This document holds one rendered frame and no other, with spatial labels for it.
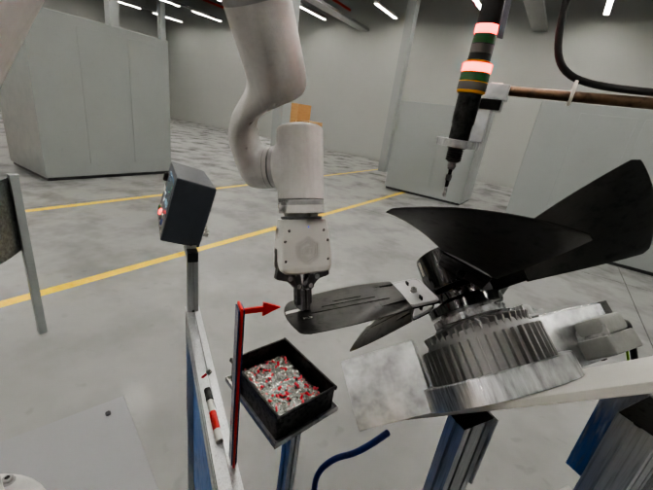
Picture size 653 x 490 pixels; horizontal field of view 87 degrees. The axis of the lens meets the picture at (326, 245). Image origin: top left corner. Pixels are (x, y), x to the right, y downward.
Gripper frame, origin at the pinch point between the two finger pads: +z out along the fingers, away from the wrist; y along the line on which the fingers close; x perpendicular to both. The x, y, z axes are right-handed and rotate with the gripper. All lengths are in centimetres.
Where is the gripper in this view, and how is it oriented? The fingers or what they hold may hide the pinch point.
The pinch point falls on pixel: (302, 297)
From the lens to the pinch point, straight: 65.9
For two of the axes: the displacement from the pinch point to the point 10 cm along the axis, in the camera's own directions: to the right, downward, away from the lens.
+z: 0.1, 9.9, 1.0
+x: -4.5, -0.9, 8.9
